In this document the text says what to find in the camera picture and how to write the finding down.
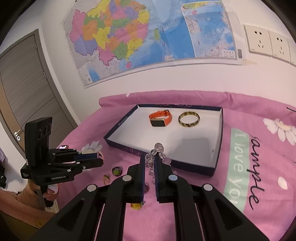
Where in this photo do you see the clear crystal bead bracelet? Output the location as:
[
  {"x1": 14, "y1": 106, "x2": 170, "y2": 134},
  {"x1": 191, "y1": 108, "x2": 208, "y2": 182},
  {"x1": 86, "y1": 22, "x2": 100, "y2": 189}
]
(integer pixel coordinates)
[{"x1": 144, "y1": 142, "x2": 173, "y2": 176}]

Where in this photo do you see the orange smart watch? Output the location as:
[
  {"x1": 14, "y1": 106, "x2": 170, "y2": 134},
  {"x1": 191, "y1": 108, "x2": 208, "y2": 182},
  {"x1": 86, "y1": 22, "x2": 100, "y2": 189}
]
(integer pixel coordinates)
[{"x1": 149, "y1": 110, "x2": 172, "y2": 127}]

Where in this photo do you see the tortoiseshell bangle bracelet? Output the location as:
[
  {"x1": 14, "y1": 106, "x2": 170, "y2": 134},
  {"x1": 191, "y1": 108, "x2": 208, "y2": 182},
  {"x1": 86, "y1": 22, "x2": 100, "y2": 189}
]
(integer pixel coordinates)
[{"x1": 178, "y1": 111, "x2": 201, "y2": 128}]

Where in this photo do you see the orange sleeved forearm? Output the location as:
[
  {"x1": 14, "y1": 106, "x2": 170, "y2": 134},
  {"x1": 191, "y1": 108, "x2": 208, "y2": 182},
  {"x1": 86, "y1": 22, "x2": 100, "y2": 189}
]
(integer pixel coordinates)
[{"x1": 1, "y1": 180, "x2": 55, "y2": 228}]

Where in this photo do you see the person's left hand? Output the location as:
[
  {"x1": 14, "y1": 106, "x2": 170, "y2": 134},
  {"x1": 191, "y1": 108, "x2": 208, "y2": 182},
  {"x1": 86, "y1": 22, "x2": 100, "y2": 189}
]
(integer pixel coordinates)
[{"x1": 43, "y1": 184, "x2": 59, "y2": 202}]

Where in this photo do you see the grey wooden door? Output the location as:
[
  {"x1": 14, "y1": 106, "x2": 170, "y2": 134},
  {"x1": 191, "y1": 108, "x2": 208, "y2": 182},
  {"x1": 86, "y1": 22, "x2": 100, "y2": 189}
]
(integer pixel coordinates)
[{"x1": 1, "y1": 30, "x2": 77, "y2": 157}]

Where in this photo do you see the dark blue white tray box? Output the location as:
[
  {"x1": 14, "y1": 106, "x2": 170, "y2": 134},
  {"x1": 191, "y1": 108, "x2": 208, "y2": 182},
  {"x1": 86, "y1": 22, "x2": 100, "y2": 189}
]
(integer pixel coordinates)
[{"x1": 104, "y1": 104, "x2": 223, "y2": 176}]

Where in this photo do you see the yellow stone ring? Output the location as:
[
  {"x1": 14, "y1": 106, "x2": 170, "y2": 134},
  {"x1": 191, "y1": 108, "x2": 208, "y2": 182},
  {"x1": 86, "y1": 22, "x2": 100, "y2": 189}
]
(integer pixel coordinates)
[{"x1": 130, "y1": 201, "x2": 145, "y2": 211}]

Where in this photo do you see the colourful wall map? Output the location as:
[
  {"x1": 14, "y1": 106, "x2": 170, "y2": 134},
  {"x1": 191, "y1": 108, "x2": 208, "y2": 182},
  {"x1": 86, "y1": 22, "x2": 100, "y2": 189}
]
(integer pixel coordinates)
[{"x1": 63, "y1": 1, "x2": 244, "y2": 87}]

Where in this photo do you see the white wall socket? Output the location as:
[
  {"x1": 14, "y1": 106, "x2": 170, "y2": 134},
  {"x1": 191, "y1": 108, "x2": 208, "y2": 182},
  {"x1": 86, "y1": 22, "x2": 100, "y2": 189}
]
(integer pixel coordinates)
[
  {"x1": 244, "y1": 25, "x2": 273, "y2": 56},
  {"x1": 269, "y1": 31, "x2": 290, "y2": 62}
]

